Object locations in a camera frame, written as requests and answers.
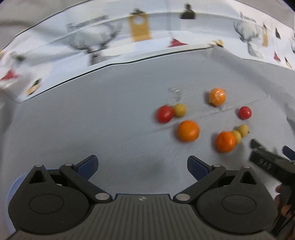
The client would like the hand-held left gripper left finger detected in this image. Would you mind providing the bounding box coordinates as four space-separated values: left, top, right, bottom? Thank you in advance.
17 155 113 204

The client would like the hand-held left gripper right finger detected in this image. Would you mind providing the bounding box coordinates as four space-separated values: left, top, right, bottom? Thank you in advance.
173 156 269 205

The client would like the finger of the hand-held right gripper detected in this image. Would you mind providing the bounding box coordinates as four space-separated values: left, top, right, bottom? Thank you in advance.
282 145 295 161
250 138 267 151

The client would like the yellow-green round fruit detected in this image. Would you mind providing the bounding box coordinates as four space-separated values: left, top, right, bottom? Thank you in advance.
237 124 250 136
173 103 187 118
231 130 242 145

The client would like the red tomato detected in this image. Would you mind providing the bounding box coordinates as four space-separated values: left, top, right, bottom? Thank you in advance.
156 105 175 124
238 106 252 120

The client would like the light blue plate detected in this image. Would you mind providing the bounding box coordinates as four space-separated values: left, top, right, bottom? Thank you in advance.
6 174 31 232

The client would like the person's right hand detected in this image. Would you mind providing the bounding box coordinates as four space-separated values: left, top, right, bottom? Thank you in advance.
274 184 295 218

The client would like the grey printed tablecloth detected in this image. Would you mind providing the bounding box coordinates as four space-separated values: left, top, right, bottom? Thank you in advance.
0 0 295 240

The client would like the plastic-wrapped orange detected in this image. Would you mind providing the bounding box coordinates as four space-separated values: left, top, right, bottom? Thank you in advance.
208 87 226 107

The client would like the small clear plastic piece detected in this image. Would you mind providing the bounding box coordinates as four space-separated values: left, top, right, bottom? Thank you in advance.
168 87 183 102

